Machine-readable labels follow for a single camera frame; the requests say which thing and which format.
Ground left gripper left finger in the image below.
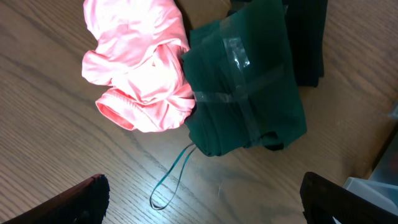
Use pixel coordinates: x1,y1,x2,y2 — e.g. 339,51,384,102
4,174,110,224

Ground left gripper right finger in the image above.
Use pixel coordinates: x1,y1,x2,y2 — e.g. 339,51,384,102
300,172,397,224

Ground clear plastic storage bin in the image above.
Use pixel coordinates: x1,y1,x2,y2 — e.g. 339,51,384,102
343,126,397,215

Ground dark green taped garment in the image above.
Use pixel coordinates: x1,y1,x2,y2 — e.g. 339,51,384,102
176,0,307,164

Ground pink satin garment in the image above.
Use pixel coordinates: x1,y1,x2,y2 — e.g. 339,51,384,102
82,0,195,133

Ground black folded garment left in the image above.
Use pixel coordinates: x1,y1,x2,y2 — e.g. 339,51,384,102
229,0,329,88

